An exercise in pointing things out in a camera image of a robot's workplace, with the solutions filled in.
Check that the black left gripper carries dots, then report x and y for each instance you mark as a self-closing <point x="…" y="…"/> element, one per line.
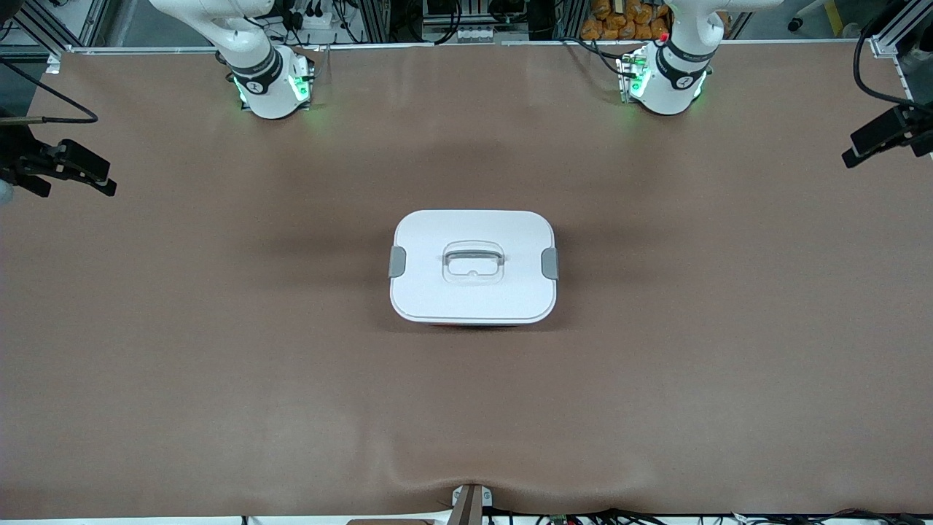
<point x="920" y="121"/>

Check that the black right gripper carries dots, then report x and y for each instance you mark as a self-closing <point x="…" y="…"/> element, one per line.
<point x="16" y="159"/>

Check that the white plastic box lid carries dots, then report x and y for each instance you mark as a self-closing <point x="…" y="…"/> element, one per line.
<point x="437" y="292"/>

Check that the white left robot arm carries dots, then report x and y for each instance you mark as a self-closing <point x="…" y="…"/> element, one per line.
<point x="670" y="87"/>

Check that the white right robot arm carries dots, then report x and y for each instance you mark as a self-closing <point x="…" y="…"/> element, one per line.
<point x="266" y="87"/>

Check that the pink translucent storage box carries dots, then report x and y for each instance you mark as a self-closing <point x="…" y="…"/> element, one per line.
<point x="448" y="324"/>

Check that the brown table mat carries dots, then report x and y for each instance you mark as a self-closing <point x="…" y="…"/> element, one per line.
<point x="219" y="401"/>

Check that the orange packaged goods pile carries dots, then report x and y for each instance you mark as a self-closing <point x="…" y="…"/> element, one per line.
<point x="627" y="22"/>

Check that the white power strip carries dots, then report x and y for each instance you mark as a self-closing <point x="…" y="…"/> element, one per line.
<point x="313" y="18"/>

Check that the background electronics rack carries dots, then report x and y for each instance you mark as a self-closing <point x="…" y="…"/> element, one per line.
<point x="466" y="33"/>

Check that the aluminium frame profile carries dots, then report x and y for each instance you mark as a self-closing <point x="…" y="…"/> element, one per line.
<point x="52" y="64"/>
<point x="893" y="36"/>

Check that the brown camera mount bracket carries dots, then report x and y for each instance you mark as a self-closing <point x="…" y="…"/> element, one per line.
<point x="470" y="507"/>

